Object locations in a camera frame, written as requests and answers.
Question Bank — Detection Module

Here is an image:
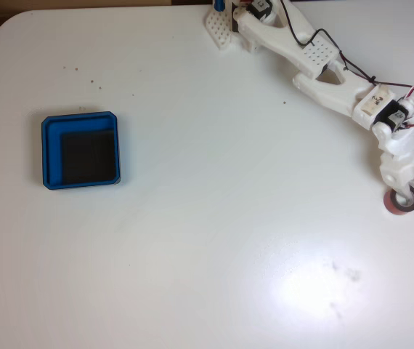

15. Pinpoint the red tape roll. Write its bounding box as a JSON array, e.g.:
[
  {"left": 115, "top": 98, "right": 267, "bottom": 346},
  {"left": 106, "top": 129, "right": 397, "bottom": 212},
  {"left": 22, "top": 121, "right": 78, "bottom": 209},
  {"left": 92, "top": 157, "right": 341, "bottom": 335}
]
[{"left": 383, "top": 186, "right": 414, "bottom": 217}]

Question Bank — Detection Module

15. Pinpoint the blue square box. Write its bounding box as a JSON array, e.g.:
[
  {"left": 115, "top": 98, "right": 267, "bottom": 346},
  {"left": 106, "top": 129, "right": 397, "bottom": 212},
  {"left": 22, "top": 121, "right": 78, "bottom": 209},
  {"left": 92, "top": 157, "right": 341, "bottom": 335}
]
[{"left": 41, "top": 111, "right": 123, "bottom": 191}]

